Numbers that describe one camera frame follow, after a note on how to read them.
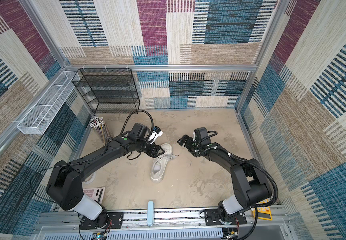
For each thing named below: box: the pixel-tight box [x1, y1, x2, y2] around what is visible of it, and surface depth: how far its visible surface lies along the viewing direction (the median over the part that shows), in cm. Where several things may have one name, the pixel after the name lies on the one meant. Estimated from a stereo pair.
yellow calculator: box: [252, 198, 273, 221], surface depth 75 cm
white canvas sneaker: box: [150, 143, 173, 184], surface depth 87 cm
